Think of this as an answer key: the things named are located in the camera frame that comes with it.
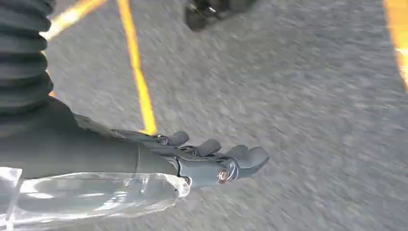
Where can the yellow tape square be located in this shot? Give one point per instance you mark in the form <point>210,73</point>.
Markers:
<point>400,28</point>

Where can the black robot foot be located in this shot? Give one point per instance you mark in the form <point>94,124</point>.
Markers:
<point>204,14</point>

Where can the clear plastic wrap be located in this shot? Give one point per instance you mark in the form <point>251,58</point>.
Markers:
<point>89,197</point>

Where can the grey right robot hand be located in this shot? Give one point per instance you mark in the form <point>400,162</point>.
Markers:
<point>95,153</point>

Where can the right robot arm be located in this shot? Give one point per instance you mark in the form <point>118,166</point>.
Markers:
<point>22,54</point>

